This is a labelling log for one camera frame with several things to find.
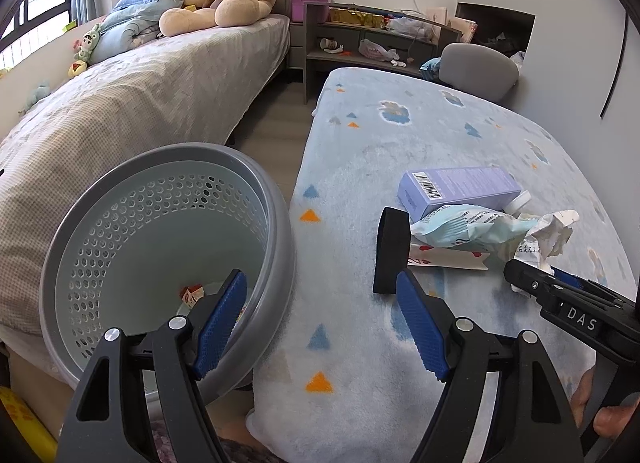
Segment purple cardboard box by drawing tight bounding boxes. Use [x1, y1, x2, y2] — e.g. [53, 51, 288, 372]
[397, 166, 523, 221]

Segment pink plastic bag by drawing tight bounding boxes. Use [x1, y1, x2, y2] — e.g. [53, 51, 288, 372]
[359, 39, 401, 61]

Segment small blue plush toy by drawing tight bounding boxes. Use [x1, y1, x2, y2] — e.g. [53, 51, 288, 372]
[20, 83, 51, 114]

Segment white plastic bag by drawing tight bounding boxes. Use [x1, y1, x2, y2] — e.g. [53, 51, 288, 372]
[387, 16, 436, 39]

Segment grey chair back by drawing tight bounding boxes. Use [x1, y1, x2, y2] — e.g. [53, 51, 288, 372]
[439, 43, 520, 104]

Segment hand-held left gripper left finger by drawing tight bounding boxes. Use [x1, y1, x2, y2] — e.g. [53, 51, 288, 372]
[56, 268, 249, 463]

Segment grey shelf desk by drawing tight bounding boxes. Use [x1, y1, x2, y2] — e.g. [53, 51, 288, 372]
[304, 2, 463, 104]

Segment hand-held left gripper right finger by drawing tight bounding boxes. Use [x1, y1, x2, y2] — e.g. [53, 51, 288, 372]
[395, 270, 586, 463]

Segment gold shiny packets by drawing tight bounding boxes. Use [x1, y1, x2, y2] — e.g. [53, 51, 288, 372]
[329, 8, 386, 28]

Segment pink storage box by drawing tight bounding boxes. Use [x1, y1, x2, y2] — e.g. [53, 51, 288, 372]
[290, 0, 335, 24]

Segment green hooded plush doll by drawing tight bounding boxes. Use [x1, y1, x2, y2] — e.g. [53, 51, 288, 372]
[75, 23, 103, 64]

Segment pink gift bag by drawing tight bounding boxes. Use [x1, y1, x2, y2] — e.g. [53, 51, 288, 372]
[432, 8, 478, 44]

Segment bed with grey checked sheet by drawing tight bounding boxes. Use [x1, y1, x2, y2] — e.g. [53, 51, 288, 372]
[0, 13, 291, 344]

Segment person's right hand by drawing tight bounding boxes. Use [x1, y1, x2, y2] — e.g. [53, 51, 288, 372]
[570, 365, 637, 441]

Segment black wardrobe handle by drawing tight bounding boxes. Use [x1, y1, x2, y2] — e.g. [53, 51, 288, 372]
[600, 13, 628, 119]

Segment yellow plastic bag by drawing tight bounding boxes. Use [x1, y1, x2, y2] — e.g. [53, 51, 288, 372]
[0, 385, 58, 463]

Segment light blue quilt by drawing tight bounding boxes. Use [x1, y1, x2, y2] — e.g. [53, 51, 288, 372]
[87, 3, 171, 64]

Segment grey nightstand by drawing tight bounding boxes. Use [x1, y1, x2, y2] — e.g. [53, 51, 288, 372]
[289, 20, 307, 86]

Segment black rectangular block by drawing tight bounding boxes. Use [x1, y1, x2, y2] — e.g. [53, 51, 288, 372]
[372, 206, 412, 295]

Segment grey perforated wastebasket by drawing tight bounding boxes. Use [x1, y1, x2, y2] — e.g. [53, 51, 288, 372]
[39, 143, 297, 404]

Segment small round white jar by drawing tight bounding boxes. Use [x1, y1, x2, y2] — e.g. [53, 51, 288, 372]
[502, 190, 532, 216]

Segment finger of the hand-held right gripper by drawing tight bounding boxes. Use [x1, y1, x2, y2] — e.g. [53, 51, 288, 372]
[504, 259, 556, 300]
[550, 267, 619, 304]

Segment window with black frame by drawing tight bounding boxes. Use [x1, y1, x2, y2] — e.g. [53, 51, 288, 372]
[0, 0, 76, 69]

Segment white paper bag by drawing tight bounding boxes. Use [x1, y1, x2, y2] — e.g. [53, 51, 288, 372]
[510, 209, 581, 274]

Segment light blue wipes packet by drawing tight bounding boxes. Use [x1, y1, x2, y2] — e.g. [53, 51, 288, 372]
[410, 204, 543, 261]

